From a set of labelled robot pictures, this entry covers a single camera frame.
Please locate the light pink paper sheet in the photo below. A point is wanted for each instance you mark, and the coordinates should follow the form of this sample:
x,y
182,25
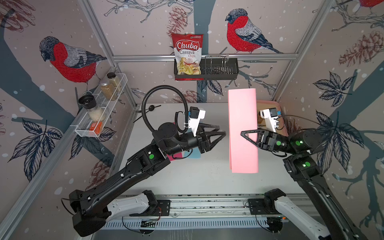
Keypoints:
x,y
242,105

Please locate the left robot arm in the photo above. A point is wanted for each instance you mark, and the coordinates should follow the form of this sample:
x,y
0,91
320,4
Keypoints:
x,y
93,207

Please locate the tan spice bottle front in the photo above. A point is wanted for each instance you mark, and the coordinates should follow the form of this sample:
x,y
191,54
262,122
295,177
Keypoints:
x,y
108,90

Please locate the Chuba cassava chips bag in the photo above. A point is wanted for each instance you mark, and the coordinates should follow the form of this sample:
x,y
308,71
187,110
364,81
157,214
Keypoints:
x,y
188,55

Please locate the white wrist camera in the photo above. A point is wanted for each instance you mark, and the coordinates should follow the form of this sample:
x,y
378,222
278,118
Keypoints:
x,y
195,116
271,118

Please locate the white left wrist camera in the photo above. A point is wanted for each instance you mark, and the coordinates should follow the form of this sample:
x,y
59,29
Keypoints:
x,y
195,116

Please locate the tan spice bottle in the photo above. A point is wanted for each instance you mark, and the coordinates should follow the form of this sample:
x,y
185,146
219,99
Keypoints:
x,y
108,90
115,81

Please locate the beige cloth napkin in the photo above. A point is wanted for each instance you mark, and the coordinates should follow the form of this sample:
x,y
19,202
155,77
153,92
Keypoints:
x,y
270,116

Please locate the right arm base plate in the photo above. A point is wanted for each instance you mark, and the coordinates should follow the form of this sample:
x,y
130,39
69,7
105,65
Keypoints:
x,y
262,207

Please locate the magenta paper sheet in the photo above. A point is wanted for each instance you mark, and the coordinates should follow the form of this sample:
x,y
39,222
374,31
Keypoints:
x,y
174,156

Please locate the pink plastic tray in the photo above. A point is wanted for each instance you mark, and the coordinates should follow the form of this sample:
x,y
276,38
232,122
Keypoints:
x,y
261,105

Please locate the tan spice bottle rear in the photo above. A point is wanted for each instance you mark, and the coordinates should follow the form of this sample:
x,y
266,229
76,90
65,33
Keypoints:
x,y
115,81

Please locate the small red box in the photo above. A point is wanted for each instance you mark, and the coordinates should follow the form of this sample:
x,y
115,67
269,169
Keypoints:
x,y
96,127

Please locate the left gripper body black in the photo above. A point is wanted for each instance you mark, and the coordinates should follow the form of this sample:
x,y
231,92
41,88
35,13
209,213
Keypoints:
x,y
200,142

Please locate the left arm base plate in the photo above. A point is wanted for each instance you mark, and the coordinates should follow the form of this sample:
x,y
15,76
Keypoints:
x,y
161,208

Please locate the light blue paper sheet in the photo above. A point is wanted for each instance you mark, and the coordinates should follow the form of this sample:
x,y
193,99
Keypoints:
x,y
192,154

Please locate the black spoon on table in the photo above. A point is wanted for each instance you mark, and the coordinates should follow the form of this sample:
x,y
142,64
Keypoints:
x,y
149,109

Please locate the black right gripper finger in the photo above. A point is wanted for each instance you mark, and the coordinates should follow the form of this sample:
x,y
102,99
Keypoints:
x,y
250,132
253,138

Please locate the black lid grinder jar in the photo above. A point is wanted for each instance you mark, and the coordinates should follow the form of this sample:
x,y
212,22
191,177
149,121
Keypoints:
x,y
95,112

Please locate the black wire wall basket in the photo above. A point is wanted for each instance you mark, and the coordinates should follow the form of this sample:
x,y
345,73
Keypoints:
x,y
224,68

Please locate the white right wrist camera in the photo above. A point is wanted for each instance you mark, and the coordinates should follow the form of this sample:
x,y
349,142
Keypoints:
x,y
271,118

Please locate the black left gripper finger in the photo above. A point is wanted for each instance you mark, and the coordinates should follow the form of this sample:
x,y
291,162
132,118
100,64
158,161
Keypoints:
x,y
214,139
210,129

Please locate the clear acrylic wall shelf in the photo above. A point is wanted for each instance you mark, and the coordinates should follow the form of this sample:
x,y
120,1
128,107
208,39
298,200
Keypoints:
x,y
82,129

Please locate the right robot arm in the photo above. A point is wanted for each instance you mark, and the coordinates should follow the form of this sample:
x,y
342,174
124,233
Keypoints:
x,y
296,151

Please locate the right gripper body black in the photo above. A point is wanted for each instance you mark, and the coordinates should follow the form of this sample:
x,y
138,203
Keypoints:
x,y
274,143

